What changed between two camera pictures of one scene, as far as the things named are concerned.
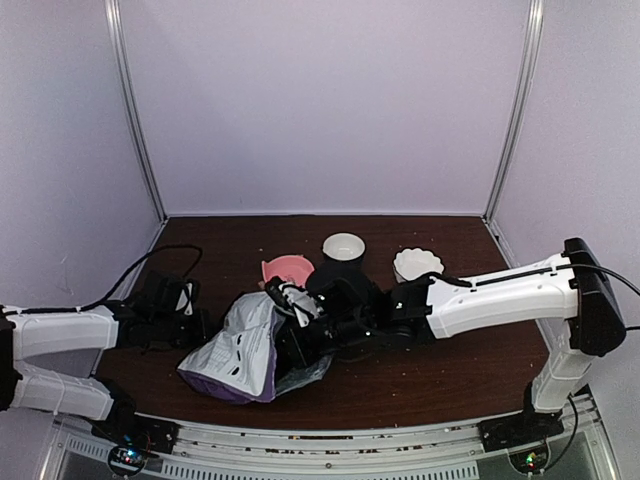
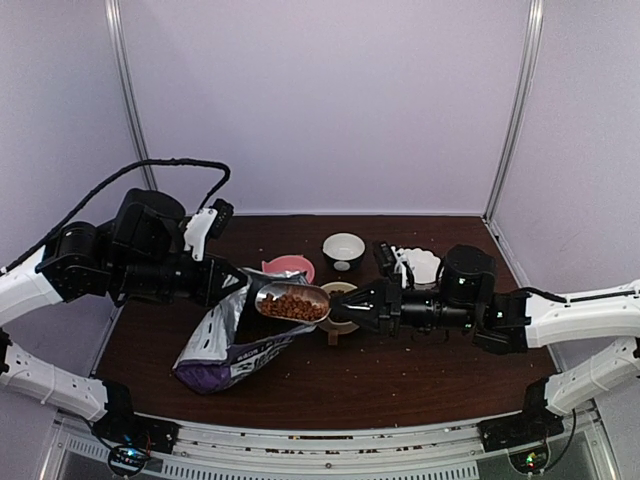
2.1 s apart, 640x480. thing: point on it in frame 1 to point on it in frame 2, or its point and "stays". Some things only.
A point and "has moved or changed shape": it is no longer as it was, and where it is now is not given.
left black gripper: [201, 334] to [209, 290]
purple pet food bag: [238, 360] has moved or changed shape
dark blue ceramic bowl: [343, 249] stays
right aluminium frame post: [520, 109] stays
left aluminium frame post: [114, 17] stays
